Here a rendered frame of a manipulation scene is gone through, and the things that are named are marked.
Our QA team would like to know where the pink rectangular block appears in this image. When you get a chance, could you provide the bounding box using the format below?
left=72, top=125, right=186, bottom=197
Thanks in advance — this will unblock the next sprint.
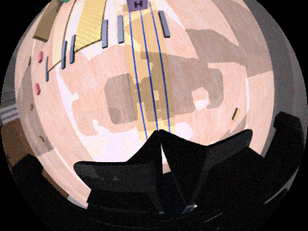
left=38, top=51, right=44, bottom=63
left=35, top=83, right=41, bottom=95

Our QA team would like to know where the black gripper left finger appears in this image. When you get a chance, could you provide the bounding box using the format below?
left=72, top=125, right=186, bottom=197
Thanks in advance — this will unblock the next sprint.
left=73, top=130, right=165, bottom=214

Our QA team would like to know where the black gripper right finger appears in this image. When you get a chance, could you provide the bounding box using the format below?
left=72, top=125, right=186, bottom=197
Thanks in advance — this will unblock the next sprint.
left=159, top=130, right=252, bottom=208

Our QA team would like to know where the purple cube with black marking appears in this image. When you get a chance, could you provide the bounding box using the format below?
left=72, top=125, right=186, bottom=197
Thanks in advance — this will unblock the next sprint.
left=127, top=0, right=148, bottom=12

